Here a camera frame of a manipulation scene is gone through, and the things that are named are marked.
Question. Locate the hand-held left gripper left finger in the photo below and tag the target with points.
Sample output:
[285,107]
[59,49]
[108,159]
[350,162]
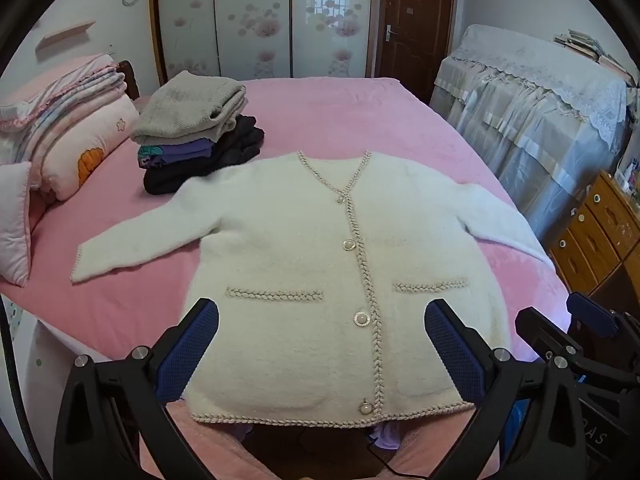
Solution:
[192,345]

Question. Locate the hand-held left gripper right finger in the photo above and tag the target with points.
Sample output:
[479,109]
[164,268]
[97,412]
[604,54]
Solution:
[452,350]

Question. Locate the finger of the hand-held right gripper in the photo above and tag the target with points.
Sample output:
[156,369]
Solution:
[592,312]
[542,332]

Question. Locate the white knit cardigan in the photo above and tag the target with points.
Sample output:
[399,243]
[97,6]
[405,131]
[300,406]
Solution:
[300,260]

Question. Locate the wooden drawer cabinet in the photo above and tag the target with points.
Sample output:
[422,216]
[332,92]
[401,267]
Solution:
[600,230]

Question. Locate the lavender cloth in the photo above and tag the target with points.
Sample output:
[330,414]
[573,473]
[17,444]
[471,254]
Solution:
[387,437]

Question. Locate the purple folded garment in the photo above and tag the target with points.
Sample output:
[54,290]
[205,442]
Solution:
[185,152]

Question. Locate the teal folded garment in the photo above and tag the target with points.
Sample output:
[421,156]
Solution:
[150,151]

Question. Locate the black folded garment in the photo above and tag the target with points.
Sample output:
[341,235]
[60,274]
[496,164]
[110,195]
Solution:
[240,145]

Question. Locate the small pink pillow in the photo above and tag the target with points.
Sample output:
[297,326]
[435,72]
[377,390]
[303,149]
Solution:
[15,220]

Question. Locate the lace covered furniture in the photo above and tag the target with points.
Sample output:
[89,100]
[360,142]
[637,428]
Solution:
[525,100]

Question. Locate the pink pumpkin print pillow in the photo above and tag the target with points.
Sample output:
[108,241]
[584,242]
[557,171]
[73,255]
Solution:
[100,130]

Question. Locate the grey folded sweater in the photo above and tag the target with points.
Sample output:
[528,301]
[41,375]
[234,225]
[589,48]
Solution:
[190,105]

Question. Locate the pink bed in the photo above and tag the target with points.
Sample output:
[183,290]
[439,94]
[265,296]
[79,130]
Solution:
[350,110]

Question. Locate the stack of books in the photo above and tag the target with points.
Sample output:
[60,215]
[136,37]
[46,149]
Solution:
[580,42]

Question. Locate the brown wooden headboard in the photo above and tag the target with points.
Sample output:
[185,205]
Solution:
[131,80]

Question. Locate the striped folded blanket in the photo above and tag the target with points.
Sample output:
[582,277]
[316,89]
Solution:
[65,90]

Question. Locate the dark brown door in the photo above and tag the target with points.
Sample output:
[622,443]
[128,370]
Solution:
[420,20]

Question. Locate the floral sliding door wardrobe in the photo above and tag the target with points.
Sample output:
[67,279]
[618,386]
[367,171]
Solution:
[250,10]

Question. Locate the beige wall shelf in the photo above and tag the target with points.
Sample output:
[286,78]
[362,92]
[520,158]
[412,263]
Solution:
[65,35]

